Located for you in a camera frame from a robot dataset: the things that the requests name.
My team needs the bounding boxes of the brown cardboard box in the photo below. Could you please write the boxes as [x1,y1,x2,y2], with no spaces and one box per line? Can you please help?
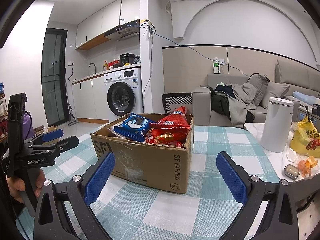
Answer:
[90,112,195,194]

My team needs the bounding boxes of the grey jacket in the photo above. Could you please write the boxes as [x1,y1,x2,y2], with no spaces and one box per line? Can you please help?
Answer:
[226,82,261,128]

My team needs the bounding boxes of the white canister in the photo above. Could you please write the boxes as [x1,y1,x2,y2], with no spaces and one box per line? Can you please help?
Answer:
[260,97,294,153]

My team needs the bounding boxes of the small red gold packet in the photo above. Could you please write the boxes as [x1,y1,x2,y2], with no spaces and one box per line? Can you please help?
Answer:
[151,132,176,145]

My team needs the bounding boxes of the dark glass door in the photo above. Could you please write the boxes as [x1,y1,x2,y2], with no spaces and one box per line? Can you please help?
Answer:
[41,29,69,127]

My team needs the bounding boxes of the black rice cooker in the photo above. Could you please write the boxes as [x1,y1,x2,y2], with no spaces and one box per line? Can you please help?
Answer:
[119,53,136,65]

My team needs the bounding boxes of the light grey pillow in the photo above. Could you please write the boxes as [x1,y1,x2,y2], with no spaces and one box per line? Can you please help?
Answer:
[260,82,290,109]

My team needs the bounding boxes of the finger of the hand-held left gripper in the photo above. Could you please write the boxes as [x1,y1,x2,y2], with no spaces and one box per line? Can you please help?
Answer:
[27,135,80,160]
[24,129,64,147]

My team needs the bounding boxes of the white washing machine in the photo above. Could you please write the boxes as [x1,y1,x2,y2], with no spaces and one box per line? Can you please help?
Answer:
[104,67,144,117]

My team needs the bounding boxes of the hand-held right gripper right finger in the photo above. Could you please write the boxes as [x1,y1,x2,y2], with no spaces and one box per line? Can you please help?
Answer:
[216,151,300,240]

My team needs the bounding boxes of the white lower cabinet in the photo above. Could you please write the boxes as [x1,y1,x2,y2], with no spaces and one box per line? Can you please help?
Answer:
[71,76,110,125]

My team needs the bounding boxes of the purple bag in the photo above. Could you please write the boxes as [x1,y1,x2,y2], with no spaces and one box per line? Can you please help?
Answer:
[23,112,33,140]

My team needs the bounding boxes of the person's left hand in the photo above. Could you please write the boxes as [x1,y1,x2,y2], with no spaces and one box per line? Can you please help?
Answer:
[6,169,47,204]

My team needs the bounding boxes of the range hood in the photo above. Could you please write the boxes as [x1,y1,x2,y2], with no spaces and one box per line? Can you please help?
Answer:
[104,19,140,41]

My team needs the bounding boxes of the light blue pillow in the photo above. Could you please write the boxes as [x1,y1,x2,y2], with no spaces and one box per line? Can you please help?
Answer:
[293,91,320,106]

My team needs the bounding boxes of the blue cookie packet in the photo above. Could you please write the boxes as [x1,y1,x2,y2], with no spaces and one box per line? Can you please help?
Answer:
[113,113,151,143]

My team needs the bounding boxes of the dark clothes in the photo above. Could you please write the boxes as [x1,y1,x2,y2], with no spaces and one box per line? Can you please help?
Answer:
[211,84,235,117]

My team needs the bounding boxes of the shoe rack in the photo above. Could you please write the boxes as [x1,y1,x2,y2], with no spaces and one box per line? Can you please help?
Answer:
[0,82,8,143]

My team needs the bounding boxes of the yellow plastic bag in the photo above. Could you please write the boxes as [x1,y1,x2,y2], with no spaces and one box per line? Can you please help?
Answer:
[290,116,320,158]

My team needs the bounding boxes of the red cookie packet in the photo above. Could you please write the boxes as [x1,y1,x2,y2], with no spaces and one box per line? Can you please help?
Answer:
[144,128,188,148]

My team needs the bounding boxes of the small silver tin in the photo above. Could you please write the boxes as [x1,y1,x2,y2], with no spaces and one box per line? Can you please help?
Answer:
[283,164,299,180]

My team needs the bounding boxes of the orange peels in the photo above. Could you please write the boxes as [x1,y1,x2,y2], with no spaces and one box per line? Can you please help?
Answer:
[297,156,319,178]

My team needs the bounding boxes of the white coffee table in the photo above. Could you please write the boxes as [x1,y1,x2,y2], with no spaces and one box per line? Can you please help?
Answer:
[244,122,320,183]

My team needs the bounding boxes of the white green wall controller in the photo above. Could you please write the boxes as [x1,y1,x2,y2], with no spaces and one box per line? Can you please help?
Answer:
[212,58,226,74]

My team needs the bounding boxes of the white upper cabinets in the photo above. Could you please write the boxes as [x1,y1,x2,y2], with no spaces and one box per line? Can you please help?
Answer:
[75,0,141,51]

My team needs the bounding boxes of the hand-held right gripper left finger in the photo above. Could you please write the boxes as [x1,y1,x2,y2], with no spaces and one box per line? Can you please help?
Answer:
[34,152,116,240]

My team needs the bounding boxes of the red chip packet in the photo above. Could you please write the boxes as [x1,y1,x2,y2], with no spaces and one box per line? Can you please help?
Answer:
[149,106,191,131]

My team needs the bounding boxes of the black white patterned basket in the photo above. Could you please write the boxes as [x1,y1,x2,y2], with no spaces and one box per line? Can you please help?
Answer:
[162,93,193,114]

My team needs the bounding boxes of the grey sofa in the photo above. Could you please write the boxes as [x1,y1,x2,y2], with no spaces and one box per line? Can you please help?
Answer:
[192,60,320,128]

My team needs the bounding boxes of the open floor carton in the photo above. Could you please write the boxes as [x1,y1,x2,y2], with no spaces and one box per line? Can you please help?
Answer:
[34,125,58,137]

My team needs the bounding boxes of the stick vacuum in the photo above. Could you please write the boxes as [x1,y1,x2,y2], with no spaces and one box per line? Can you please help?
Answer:
[64,67,79,127]

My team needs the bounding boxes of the dark grey pillow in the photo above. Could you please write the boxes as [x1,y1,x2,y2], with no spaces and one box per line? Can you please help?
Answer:
[247,74,270,107]

